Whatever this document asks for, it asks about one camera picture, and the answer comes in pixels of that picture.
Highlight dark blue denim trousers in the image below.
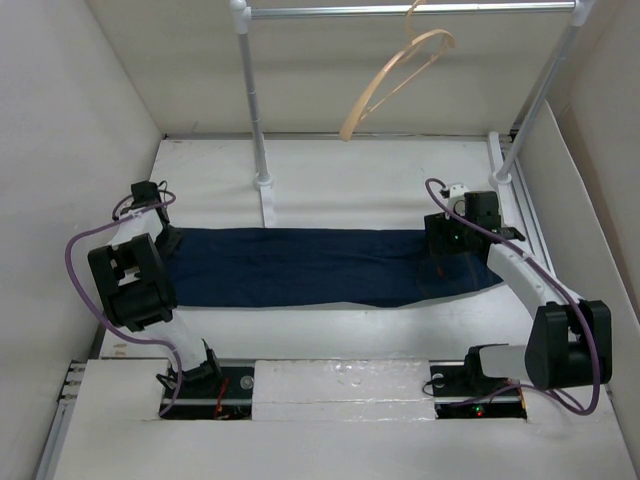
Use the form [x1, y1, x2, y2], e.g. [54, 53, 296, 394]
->
[165, 228, 502, 309]

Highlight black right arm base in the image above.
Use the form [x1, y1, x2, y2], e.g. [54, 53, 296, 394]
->
[422, 361, 527, 420]

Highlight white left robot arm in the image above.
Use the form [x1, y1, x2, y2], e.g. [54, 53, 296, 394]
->
[88, 181, 223, 397]

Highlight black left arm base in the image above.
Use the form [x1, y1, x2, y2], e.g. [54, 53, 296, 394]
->
[157, 363, 255, 421]

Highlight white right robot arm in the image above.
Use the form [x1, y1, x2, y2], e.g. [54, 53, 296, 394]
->
[424, 184, 613, 390]

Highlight beige plastic clothes hanger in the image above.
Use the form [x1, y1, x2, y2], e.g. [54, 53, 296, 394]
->
[339, 1, 456, 142]

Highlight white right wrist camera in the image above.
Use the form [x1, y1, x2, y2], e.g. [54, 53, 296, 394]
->
[441, 183, 468, 217]

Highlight metal clothes rack frame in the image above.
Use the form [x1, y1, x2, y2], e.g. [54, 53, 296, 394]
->
[229, 1, 595, 228]

